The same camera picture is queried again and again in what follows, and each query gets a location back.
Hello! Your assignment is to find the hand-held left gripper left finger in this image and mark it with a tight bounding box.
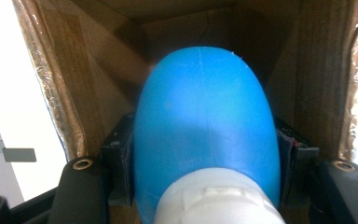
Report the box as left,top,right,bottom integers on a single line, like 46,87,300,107
100,112,136,207

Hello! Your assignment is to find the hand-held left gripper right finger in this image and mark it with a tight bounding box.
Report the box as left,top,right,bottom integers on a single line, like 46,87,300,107
274,117,321,209

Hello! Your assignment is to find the blue cardboard box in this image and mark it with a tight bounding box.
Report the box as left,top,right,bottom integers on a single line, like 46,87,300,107
12,0,358,224

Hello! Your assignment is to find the blue bottle with white cap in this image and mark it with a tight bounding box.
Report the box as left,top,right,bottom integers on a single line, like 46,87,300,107
132,46,287,224

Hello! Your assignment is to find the gray tape piece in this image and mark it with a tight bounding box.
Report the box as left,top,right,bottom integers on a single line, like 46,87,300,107
2,147,37,163

